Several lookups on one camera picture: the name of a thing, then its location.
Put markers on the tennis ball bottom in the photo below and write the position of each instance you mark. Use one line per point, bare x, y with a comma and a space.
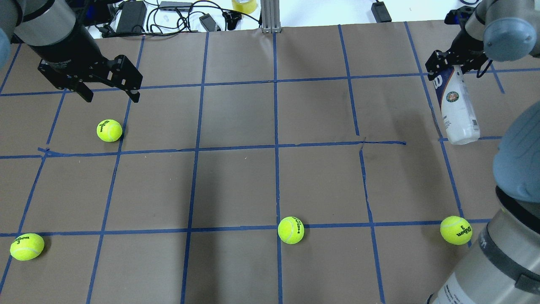
27, 246
456, 230

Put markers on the grey usb hub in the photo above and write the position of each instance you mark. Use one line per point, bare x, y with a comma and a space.
175, 6

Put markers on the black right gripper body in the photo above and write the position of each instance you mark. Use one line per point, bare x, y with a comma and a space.
461, 55

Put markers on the black power adapter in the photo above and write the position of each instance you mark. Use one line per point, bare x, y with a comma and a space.
132, 16

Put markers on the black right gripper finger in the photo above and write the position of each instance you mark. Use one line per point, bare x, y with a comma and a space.
433, 74
463, 69

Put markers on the small black power brick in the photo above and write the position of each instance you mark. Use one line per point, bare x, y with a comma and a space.
380, 12

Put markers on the clear tennis ball can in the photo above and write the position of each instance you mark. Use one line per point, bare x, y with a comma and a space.
459, 119

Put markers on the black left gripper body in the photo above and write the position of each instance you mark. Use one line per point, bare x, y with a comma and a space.
63, 46

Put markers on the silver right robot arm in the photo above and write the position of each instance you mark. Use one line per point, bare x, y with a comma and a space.
502, 265

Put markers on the tennis ball centre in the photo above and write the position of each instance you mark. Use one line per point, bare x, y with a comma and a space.
291, 230

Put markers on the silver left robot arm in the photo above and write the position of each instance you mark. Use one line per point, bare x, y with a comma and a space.
10, 15

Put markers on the tennis ball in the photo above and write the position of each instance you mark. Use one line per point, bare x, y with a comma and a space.
456, 230
291, 230
109, 130
27, 246

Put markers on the aluminium frame post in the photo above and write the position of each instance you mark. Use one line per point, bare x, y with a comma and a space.
270, 16

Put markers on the yellow tape roll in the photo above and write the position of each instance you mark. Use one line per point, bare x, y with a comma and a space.
244, 6

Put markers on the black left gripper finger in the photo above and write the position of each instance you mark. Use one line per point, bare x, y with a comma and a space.
83, 90
133, 94

